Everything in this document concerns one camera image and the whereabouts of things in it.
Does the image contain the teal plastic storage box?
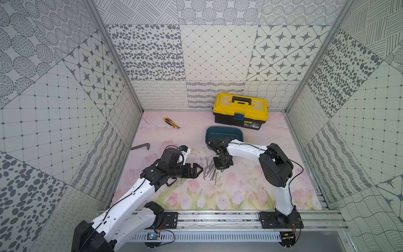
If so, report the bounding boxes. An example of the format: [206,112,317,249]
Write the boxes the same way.
[205,126,243,150]

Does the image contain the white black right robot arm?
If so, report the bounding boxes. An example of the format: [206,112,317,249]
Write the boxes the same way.
[207,137,300,224]

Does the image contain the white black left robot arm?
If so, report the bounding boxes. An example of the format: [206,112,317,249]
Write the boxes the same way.
[71,146,204,252]

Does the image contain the steel nail pile left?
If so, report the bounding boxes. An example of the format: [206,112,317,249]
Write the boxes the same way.
[203,157,209,180]

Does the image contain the steel nail pile right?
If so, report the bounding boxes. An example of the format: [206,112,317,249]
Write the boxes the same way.
[210,168,217,181]

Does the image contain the steel nail pile middle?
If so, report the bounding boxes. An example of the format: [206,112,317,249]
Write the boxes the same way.
[205,160,216,177]

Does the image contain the dark metal hex key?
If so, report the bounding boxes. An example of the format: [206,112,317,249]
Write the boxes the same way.
[130,143,150,151]

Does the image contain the yellow black utility knife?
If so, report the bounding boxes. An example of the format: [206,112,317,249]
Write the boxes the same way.
[163,118,180,129]

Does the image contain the yellow black toolbox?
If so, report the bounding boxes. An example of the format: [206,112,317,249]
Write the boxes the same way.
[213,93,268,130]

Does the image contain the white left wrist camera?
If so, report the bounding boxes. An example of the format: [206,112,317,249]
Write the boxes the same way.
[177,145,191,164]

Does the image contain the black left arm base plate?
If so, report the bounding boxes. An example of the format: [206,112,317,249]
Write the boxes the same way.
[149,212,178,230]

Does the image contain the white perforated cable duct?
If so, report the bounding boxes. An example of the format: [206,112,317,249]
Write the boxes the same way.
[129,231,281,243]

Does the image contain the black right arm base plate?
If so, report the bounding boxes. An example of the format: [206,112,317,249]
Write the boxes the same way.
[258,211,304,229]

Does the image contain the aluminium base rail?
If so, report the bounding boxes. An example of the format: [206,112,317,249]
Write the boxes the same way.
[89,209,350,233]

